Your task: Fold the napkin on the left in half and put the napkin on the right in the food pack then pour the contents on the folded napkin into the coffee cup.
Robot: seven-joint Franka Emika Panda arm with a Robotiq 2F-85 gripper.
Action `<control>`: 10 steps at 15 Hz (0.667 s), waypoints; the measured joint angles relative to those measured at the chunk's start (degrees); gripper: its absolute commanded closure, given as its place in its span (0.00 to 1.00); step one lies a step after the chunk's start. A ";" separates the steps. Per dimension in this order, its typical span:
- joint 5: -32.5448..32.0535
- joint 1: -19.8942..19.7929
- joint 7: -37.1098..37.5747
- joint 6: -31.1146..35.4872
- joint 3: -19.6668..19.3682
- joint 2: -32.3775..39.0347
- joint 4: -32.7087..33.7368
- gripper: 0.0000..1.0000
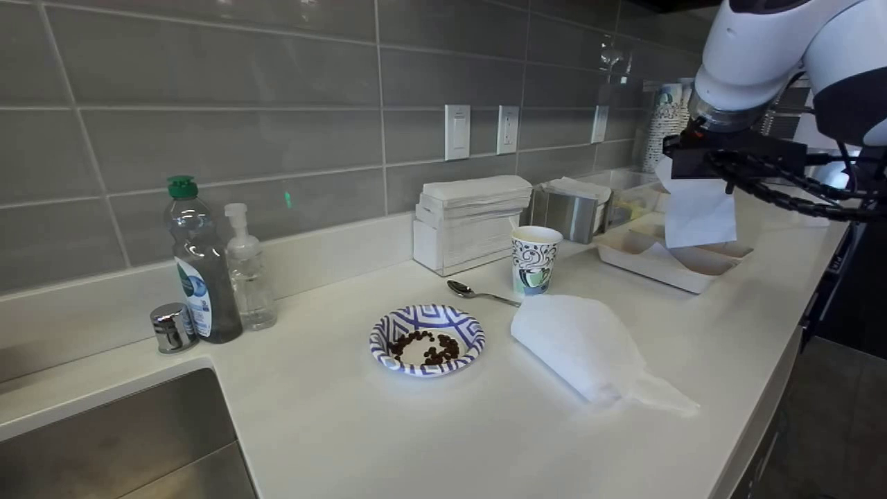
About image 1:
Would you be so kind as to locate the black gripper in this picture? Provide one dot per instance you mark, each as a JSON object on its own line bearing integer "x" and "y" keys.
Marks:
{"x": 738, "y": 147}

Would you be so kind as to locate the white paper napkin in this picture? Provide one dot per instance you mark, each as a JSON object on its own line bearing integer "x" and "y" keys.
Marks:
{"x": 698, "y": 213}

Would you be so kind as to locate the large embossed white paper towel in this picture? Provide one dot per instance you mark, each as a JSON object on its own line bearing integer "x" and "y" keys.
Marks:
{"x": 582, "y": 346}

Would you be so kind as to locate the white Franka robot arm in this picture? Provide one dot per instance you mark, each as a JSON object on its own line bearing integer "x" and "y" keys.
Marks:
{"x": 794, "y": 57}

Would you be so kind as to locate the beige clamshell food container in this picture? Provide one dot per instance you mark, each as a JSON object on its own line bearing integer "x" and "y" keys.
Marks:
{"x": 674, "y": 264}

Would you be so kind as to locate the metal napkin holder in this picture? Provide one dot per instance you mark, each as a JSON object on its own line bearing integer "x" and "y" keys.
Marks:
{"x": 566, "y": 210}

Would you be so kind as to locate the patterned paper cup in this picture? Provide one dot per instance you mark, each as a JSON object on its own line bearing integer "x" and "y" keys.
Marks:
{"x": 536, "y": 264}

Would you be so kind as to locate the white folded napkin stack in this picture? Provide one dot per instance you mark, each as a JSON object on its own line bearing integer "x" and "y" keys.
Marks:
{"x": 465, "y": 221}

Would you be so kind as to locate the pile of coffee beans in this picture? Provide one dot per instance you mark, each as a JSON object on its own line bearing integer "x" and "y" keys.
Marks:
{"x": 424, "y": 350}

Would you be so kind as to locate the stack of paper cups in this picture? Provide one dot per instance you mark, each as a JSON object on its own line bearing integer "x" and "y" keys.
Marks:
{"x": 666, "y": 120}

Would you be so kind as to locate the metal spoon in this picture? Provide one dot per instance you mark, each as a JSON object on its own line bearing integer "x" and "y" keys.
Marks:
{"x": 479, "y": 295}

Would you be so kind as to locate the blue patterned paper plate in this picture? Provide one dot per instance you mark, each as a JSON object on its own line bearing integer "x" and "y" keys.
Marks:
{"x": 428, "y": 321}

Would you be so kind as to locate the clear pump bottle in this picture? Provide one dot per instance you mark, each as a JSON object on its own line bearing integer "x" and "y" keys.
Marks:
{"x": 249, "y": 278}

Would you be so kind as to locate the dish soap bottle green cap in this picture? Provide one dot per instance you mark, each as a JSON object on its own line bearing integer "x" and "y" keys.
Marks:
{"x": 205, "y": 267}

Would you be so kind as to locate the chrome faucet knob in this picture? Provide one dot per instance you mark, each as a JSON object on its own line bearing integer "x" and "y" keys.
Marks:
{"x": 171, "y": 327}

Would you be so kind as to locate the stainless steel sink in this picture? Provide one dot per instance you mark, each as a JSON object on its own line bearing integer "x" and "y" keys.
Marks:
{"x": 120, "y": 443}

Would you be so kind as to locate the white wall outlet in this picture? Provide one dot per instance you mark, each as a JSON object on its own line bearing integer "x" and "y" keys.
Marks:
{"x": 508, "y": 129}
{"x": 600, "y": 123}

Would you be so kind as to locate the white light switch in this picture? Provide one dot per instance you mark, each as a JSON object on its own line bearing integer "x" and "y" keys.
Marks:
{"x": 455, "y": 131}

